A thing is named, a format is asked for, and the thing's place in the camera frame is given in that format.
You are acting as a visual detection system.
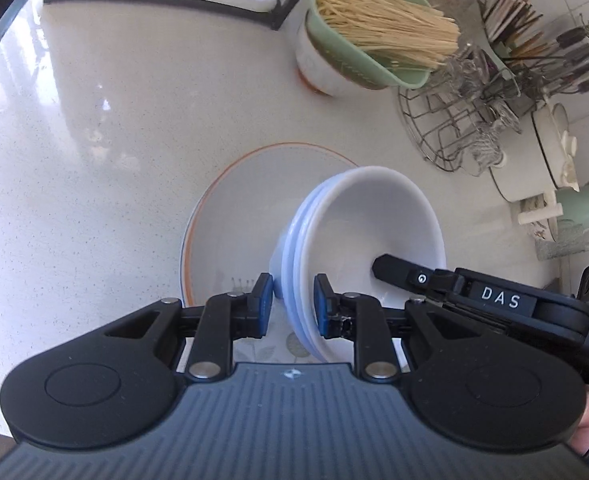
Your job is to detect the glass cup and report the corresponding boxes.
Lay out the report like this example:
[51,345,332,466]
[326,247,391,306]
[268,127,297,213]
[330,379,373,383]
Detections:
[447,50,490,98]
[467,127,507,176]

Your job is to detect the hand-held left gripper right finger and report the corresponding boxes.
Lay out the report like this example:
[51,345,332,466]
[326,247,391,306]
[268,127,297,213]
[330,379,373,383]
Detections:
[313,274,480,381]

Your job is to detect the wire cup rack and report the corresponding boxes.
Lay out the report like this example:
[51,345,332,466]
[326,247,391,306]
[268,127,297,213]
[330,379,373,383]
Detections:
[398,72,525,176]

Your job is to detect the shallow pale blue bowl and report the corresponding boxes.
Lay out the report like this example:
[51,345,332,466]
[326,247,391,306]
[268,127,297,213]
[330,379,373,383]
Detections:
[269,185,320,358]

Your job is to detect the white ceramic bowl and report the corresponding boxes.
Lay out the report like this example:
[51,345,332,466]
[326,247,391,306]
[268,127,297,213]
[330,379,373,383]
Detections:
[294,10,360,98]

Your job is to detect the pale green glass jug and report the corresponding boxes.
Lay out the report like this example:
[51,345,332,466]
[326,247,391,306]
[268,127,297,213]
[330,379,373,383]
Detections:
[537,182,589,261]

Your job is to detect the green chopstick holder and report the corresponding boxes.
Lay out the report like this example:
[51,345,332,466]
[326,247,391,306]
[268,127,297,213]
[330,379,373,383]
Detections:
[474,0,521,82]

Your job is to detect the deep pale blue bowl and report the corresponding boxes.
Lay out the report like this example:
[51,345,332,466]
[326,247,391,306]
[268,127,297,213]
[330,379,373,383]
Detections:
[285,177,327,363]

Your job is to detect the bundle of chopsticks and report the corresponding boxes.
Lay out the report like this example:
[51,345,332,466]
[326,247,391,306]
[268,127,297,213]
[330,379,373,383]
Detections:
[479,0,545,61]

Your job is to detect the green bowl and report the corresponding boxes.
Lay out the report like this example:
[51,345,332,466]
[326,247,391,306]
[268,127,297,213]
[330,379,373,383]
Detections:
[304,0,432,91]

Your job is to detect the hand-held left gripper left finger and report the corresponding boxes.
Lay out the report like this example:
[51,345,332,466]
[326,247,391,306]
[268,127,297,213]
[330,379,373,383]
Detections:
[103,272,275,381]

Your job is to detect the floral mug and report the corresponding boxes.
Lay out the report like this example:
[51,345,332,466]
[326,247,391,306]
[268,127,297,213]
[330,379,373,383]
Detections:
[521,195,561,257]

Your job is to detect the white electric pot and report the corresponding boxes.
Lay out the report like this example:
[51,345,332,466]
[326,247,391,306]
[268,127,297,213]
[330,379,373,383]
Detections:
[489,102,582,226]

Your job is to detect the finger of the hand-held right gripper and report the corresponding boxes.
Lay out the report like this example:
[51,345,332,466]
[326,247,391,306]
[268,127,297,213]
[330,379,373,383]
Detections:
[371,254,457,302]

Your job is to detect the dried noodles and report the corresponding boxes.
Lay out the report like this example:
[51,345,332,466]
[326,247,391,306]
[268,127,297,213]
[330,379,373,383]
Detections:
[317,0,461,68]

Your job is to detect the orange rimmed white plate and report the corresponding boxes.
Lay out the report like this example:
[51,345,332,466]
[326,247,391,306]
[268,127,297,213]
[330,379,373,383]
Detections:
[178,142,362,366]

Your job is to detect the hanging kitchen utensils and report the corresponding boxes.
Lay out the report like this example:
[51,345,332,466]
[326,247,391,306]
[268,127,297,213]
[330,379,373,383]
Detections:
[524,15,589,97]

